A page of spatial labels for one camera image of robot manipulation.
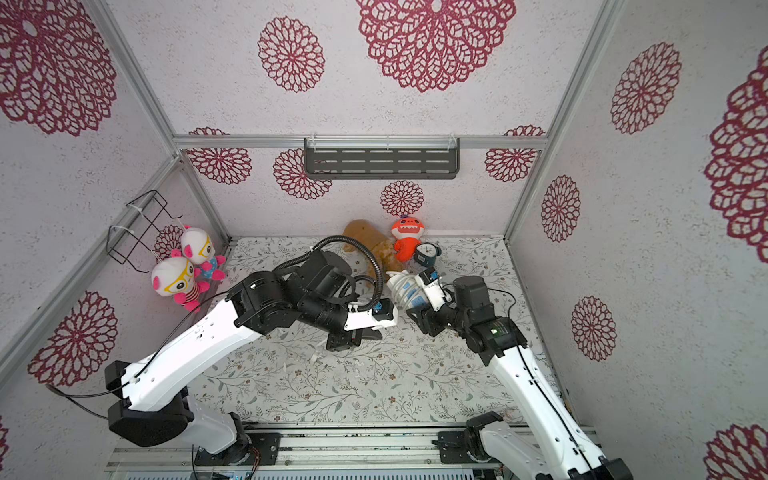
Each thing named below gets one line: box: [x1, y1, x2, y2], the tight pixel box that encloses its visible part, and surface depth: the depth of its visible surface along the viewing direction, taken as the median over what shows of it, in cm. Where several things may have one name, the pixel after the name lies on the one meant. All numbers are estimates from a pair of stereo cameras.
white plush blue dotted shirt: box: [181, 225, 227, 281], surface depth 96 cm
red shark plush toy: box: [392, 216, 424, 263], surface depth 116 cm
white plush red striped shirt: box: [152, 248, 210, 312], surface depth 87 cm
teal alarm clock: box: [414, 242, 442, 267], surface depth 115 cm
